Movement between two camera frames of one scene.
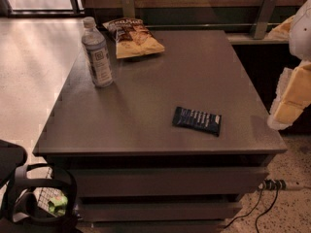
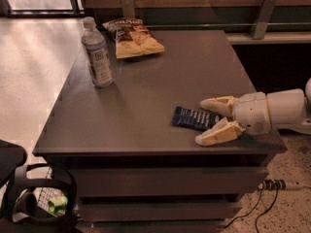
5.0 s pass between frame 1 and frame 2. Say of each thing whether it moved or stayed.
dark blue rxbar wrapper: stayed
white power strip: stayed
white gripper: moved
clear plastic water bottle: stayed
